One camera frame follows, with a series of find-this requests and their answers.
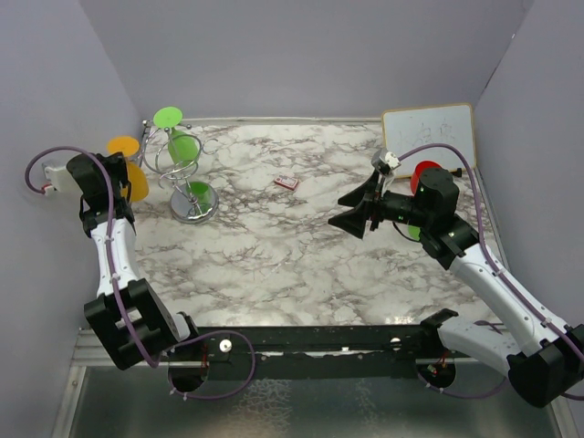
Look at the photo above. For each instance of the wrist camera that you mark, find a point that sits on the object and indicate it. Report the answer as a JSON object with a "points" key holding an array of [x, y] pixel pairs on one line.
{"points": [[59, 178], [385, 163]]}

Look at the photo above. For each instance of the orange wine glass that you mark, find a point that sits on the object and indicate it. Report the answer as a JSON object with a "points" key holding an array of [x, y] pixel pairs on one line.
{"points": [[137, 188]]}

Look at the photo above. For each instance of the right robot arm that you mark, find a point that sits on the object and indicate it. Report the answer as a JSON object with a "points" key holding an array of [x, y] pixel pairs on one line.
{"points": [[542, 356]]}

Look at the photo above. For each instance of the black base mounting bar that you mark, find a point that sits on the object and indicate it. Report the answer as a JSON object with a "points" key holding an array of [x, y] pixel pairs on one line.
{"points": [[320, 352]]}

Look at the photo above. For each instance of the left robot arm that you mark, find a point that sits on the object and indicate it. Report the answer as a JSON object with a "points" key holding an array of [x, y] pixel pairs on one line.
{"points": [[127, 316]]}

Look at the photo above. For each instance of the red wine glass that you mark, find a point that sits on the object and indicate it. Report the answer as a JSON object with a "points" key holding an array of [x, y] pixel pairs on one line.
{"points": [[419, 169]]}

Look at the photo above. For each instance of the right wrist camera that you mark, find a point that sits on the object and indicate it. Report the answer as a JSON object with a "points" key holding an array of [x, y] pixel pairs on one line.
{"points": [[385, 163]]}

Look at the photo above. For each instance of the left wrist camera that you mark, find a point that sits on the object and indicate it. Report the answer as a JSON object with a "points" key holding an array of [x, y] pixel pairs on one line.
{"points": [[59, 178]]}

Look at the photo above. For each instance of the green wine glass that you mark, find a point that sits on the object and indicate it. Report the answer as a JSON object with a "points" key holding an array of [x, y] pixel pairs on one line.
{"points": [[414, 232], [183, 147]]}

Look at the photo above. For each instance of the small red white box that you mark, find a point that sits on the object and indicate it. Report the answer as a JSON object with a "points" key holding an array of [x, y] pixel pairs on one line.
{"points": [[286, 182]]}

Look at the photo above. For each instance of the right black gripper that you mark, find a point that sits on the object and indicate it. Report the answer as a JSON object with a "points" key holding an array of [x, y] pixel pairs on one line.
{"points": [[355, 220]]}

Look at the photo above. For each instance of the small whiteboard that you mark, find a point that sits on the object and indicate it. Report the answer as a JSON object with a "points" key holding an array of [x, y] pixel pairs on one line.
{"points": [[407, 129]]}

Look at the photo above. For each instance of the chrome wine glass rack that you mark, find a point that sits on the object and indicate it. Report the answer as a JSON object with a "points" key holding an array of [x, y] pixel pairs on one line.
{"points": [[192, 201]]}

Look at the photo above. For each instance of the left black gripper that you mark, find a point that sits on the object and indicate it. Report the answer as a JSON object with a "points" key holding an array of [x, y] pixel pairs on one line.
{"points": [[117, 162]]}

